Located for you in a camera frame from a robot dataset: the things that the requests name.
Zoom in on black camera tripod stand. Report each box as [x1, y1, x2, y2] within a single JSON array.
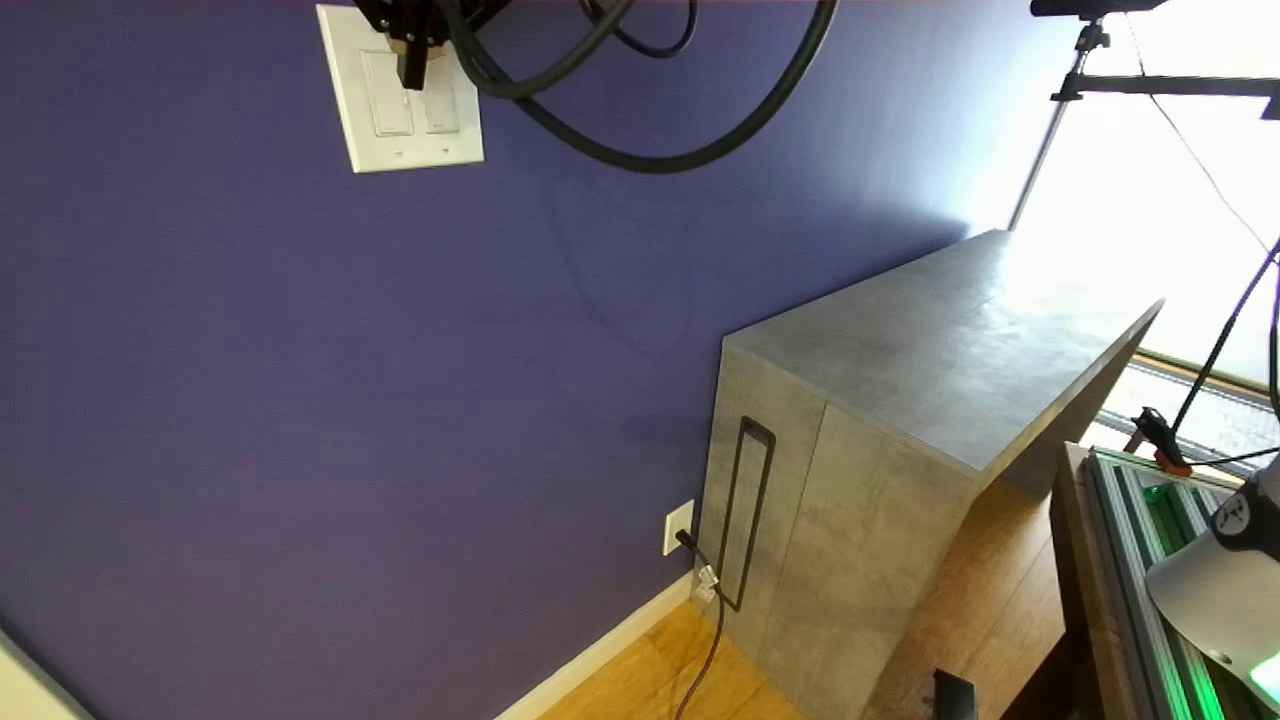
[[1005, 13, 1280, 237]]

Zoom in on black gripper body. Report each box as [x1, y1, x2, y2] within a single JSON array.
[[349, 0, 514, 44]]

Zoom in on black power cord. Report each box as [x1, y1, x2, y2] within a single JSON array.
[[673, 522, 738, 720]]

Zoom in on thick black corrugated cable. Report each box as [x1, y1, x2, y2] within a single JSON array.
[[446, 0, 846, 180]]

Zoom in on gray concrete-look table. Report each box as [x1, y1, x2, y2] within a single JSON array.
[[696, 222, 1170, 720]]

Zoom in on black loop handle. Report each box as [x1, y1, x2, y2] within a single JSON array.
[[713, 411, 781, 617]]

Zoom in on white baseboard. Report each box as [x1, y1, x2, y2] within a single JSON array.
[[491, 566, 713, 720]]

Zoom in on white double light switch plate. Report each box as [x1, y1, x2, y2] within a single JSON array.
[[311, 0, 488, 180]]

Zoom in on white wall outlet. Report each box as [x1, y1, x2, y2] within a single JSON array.
[[661, 494, 701, 561]]

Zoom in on robot cart with green light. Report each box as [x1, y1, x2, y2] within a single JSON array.
[[1044, 436, 1280, 720]]

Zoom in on thin black hanging cable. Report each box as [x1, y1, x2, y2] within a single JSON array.
[[1134, 53, 1280, 470]]

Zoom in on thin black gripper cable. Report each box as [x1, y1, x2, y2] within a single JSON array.
[[582, 0, 704, 62]]

